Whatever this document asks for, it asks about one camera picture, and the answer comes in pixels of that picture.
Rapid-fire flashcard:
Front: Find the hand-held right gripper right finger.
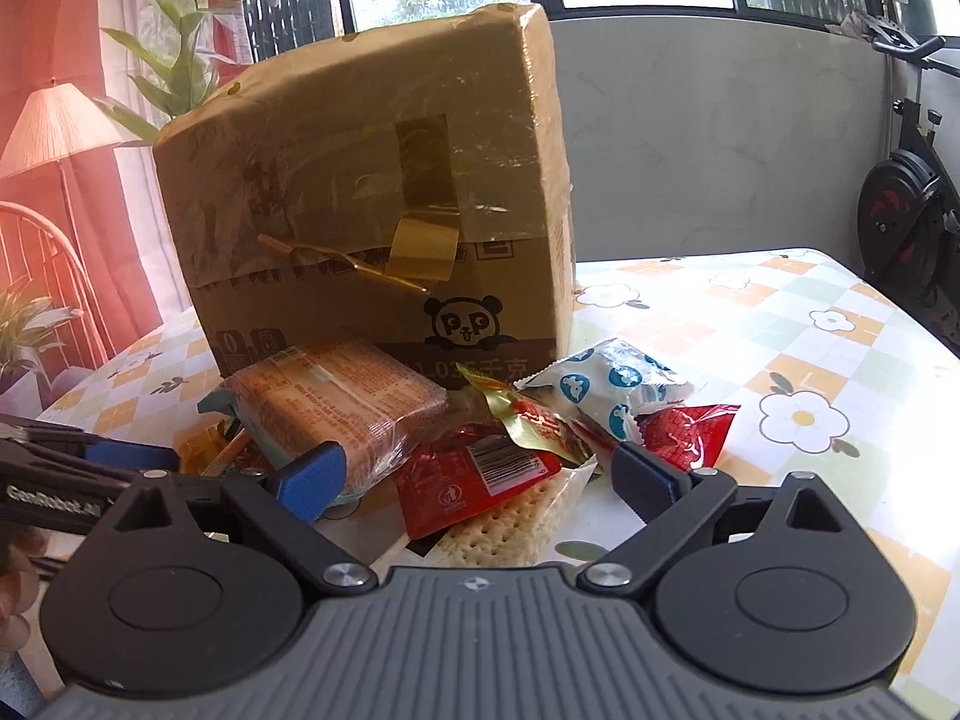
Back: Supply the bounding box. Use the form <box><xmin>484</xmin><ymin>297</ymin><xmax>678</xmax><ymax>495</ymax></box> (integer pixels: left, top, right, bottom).
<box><xmin>576</xmin><ymin>442</ymin><xmax>857</xmax><ymax>592</ymax></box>

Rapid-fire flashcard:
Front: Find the floral checkered tablecloth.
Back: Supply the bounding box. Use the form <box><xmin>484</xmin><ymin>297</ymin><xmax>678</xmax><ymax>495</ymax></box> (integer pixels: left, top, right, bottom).
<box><xmin>15</xmin><ymin>247</ymin><xmax>960</xmax><ymax>691</ymax></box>

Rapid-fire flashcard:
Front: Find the white and blue snack packet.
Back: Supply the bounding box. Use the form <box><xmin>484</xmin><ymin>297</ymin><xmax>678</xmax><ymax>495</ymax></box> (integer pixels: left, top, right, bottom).
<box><xmin>517</xmin><ymin>337</ymin><xmax>698</xmax><ymax>440</ymax></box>

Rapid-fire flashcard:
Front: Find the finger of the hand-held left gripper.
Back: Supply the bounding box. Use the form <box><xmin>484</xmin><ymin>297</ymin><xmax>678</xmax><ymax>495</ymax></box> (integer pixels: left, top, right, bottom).
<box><xmin>0</xmin><ymin>420</ymin><xmax>181</xmax><ymax>477</ymax></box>

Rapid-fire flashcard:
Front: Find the black exercise bike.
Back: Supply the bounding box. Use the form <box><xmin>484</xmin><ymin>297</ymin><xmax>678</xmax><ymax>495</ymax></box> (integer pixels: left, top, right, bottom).
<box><xmin>829</xmin><ymin>11</ymin><xmax>960</xmax><ymax>357</ymax></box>

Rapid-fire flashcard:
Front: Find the gold and red snack packet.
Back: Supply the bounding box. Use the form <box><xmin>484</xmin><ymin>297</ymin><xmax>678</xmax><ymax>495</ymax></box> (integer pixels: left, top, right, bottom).
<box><xmin>465</xmin><ymin>375</ymin><xmax>601</xmax><ymax>466</ymax></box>

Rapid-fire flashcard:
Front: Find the grey rag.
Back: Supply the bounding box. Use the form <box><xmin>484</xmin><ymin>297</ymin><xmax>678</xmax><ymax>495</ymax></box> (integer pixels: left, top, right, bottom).
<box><xmin>829</xmin><ymin>11</ymin><xmax>886</xmax><ymax>38</ymax></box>

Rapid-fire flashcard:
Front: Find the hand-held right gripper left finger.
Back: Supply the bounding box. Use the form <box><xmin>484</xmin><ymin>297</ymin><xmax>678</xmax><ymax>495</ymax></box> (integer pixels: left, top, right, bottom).
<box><xmin>101</xmin><ymin>444</ymin><xmax>380</xmax><ymax>592</ymax></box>

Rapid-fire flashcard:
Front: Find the dark red labelled snack packet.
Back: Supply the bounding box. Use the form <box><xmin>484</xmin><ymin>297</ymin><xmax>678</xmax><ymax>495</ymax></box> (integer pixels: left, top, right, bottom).
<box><xmin>394</xmin><ymin>424</ymin><xmax>563</xmax><ymax>541</ymax></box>

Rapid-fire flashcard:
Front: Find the clear-wrapped biscuit pack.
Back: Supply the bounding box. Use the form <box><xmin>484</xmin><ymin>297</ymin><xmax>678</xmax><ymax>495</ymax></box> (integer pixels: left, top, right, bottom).
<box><xmin>196</xmin><ymin>341</ymin><xmax>451</xmax><ymax>496</ymax></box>

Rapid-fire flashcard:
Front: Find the printed wall cloth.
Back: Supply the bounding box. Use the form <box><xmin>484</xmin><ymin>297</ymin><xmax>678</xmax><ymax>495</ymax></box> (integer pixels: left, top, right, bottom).
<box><xmin>0</xmin><ymin>0</ymin><xmax>248</xmax><ymax>421</ymax></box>

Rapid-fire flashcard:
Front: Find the crinkled bright red snack packet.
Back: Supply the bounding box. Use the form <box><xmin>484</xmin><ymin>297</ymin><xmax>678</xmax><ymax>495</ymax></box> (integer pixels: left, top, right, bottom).
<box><xmin>637</xmin><ymin>403</ymin><xmax>742</xmax><ymax>473</ymax></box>

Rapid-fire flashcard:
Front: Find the clear cracker packet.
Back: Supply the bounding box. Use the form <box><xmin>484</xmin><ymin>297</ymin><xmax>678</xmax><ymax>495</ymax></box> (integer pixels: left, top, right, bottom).
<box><xmin>409</xmin><ymin>457</ymin><xmax>601</xmax><ymax>571</ymax></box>

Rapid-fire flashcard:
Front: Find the person's left hand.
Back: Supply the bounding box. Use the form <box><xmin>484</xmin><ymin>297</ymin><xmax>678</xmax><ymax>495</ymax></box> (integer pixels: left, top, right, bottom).
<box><xmin>0</xmin><ymin>529</ymin><xmax>47</xmax><ymax>650</ymax></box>

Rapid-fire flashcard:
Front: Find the taped brown cardboard box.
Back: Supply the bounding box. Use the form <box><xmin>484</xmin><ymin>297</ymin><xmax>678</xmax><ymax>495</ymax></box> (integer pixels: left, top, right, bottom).
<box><xmin>152</xmin><ymin>4</ymin><xmax>578</xmax><ymax>391</ymax></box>

